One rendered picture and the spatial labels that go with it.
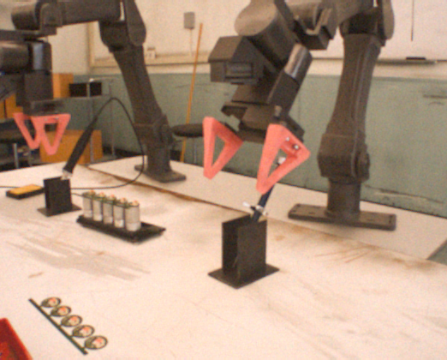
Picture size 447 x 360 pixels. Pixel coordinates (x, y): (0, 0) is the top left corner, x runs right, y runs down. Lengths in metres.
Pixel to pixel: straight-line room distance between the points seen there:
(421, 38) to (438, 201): 1.09
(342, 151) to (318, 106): 2.73
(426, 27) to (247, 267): 2.68
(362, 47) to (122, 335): 0.62
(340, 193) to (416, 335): 0.37
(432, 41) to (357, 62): 2.30
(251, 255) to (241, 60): 0.25
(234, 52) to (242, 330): 0.31
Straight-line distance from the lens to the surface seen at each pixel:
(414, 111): 3.17
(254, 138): 0.60
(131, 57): 1.05
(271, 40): 0.55
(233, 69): 0.52
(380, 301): 0.58
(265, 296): 0.57
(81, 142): 0.93
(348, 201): 0.82
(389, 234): 0.80
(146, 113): 1.11
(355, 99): 0.81
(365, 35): 0.85
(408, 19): 3.18
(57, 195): 0.92
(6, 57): 0.82
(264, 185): 0.53
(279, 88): 0.56
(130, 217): 0.72
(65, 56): 5.85
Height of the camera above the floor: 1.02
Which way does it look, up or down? 14 degrees down
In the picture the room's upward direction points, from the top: straight up
